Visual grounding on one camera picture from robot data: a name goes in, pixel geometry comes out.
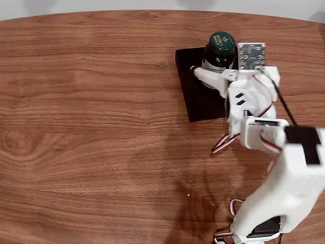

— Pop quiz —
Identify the green-capped dark pill bottle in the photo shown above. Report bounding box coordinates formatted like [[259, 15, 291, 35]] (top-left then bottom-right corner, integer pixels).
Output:
[[201, 30, 237, 90]]

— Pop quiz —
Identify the shallow black box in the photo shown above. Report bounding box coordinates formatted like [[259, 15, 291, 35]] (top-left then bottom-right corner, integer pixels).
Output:
[[175, 43, 241, 123]]

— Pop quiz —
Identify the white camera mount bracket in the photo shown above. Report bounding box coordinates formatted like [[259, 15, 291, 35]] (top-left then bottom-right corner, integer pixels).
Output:
[[237, 66, 281, 88]]

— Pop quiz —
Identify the camera circuit board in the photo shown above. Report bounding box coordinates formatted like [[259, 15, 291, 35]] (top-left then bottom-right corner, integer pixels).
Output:
[[237, 42, 267, 71]]

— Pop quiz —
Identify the red white black servo wire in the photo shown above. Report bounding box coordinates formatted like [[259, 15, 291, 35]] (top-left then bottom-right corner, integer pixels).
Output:
[[214, 199, 245, 244], [211, 133, 241, 154]]

